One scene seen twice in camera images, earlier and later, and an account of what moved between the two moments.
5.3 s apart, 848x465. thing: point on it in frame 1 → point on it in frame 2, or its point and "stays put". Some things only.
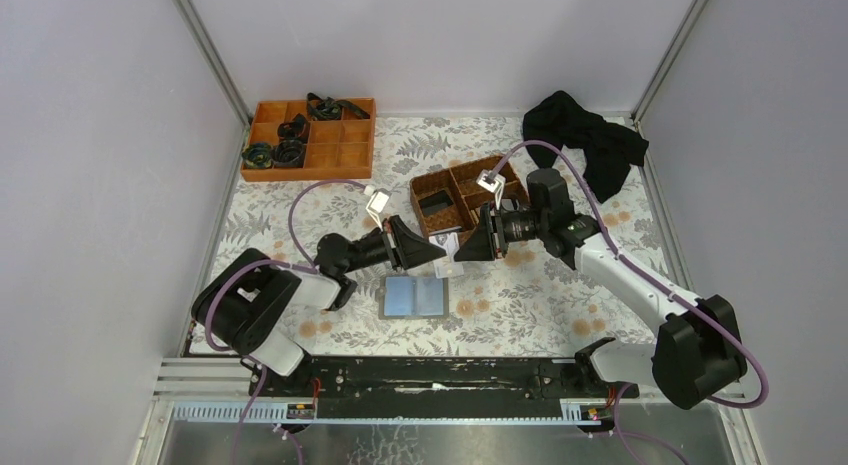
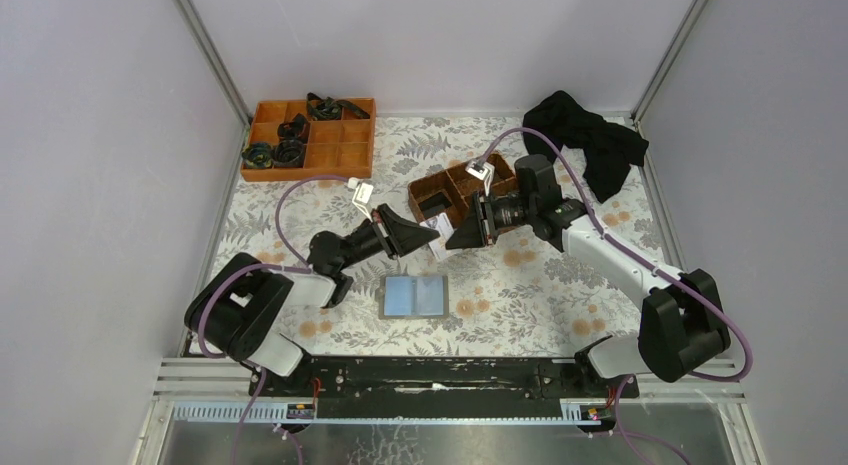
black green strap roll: x=257 y=155 stays put
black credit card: x=435 y=201 stays put
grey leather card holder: x=413 y=297 stays put
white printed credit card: x=447 y=267 → x=442 y=225
